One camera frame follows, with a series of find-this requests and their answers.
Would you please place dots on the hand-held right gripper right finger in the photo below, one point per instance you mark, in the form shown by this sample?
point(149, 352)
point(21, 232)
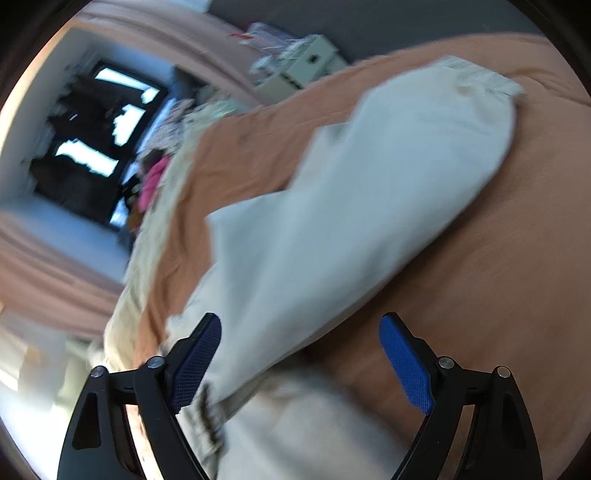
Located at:
point(406, 369)

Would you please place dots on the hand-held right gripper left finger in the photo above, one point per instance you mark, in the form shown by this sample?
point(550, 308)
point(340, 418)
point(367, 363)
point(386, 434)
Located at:
point(196, 364)

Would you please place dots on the cream pants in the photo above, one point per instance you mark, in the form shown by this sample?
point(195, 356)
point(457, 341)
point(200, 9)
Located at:
point(346, 207)

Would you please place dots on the dark hanging clothes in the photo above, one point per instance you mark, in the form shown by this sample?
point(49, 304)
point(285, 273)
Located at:
point(87, 106)

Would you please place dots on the cream quilt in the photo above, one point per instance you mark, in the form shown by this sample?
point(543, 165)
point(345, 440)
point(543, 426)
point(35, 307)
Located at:
point(147, 258)

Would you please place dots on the orange bed sheet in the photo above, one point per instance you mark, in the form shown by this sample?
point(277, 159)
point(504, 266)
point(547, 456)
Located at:
point(485, 277)

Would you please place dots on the pink curtain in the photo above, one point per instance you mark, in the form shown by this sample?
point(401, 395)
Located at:
point(184, 41)
point(46, 277)

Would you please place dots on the pink cloth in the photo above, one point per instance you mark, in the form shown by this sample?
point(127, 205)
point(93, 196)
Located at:
point(154, 182)

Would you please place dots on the floral cloth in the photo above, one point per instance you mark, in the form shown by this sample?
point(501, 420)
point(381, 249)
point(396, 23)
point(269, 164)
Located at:
point(171, 120)

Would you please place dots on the dark framed window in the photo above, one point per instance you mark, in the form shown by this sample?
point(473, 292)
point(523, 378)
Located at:
point(107, 74)

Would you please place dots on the white bedside cabinet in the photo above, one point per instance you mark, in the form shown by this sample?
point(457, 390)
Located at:
point(314, 60)

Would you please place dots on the clutter on cabinet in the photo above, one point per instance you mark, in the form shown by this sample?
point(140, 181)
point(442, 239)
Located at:
point(272, 37)

